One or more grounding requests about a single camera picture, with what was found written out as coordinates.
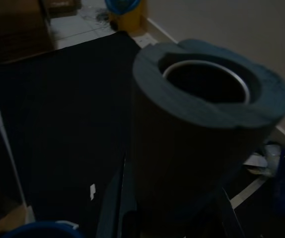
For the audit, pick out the blue plastic bucket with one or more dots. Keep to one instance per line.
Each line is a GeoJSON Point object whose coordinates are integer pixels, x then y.
{"type": "Point", "coordinates": [40, 230]}

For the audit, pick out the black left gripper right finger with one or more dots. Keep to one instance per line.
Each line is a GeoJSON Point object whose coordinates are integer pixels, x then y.
{"type": "Point", "coordinates": [229, 218]}

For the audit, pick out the white tape strip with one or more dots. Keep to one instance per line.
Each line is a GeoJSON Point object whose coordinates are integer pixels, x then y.
{"type": "Point", "coordinates": [246, 192]}

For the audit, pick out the small white paper scrap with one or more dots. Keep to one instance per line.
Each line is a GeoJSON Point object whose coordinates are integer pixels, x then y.
{"type": "Point", "coordinates": [92, 192]}

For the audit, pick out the printed cardboard box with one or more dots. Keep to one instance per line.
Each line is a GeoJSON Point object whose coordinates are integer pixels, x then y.
{"type": "Point", "coordinates": [63, 7]}

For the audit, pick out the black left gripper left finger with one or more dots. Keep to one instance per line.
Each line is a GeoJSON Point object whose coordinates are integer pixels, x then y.
{"type": "Point", "coordinates": [115, 218]}

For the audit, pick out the yellow bin with blue bag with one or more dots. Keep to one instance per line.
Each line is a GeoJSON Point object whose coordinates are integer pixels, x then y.
{"type": "Point", "coordinates": [130, 22]}

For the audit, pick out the white paper strip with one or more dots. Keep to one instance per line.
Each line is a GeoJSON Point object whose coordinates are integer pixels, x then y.
{"type": "Point", "coordinates": [256, 162]}

